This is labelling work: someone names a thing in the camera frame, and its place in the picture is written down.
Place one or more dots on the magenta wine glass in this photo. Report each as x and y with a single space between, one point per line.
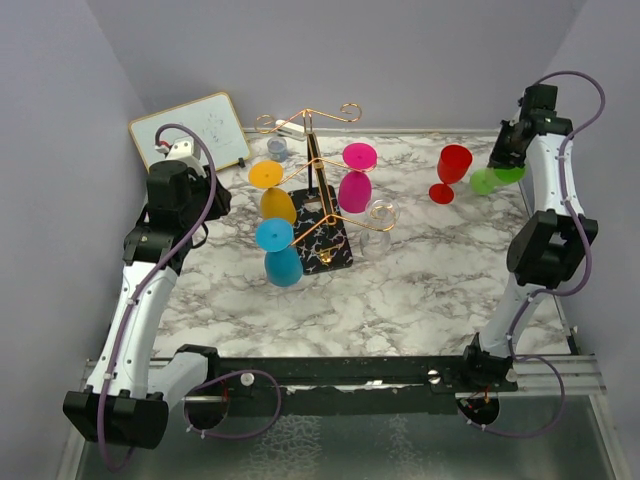
355 190

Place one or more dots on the white whiteboard eraser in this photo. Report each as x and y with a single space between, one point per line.
290 129

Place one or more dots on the blue wine glass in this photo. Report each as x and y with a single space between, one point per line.
282 264

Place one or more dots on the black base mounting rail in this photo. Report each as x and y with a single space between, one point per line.
328 386

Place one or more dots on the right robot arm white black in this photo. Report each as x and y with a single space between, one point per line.
553 243

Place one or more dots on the clear wine glass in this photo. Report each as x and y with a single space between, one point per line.
381 216

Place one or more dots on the green wine glass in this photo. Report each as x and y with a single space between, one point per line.
484 181

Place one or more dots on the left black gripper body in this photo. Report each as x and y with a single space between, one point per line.
201 192

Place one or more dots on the orange wine glass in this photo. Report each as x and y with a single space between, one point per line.
275 202

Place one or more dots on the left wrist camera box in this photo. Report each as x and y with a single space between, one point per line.
184 150

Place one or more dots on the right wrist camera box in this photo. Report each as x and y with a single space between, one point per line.
538 99

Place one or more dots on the gold wire glass rack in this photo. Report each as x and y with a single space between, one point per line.
320 235

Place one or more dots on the red wine glass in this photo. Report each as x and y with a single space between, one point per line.
454 162

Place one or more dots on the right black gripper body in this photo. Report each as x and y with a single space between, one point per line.
506 153

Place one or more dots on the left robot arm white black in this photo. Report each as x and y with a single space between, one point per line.
123 402

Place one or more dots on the small clear plastic cup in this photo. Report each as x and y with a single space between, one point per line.
277 149

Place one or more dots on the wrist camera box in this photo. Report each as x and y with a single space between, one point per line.
184 150
538 99

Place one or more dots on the gold framed whiteboard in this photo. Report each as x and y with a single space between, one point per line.
213 118

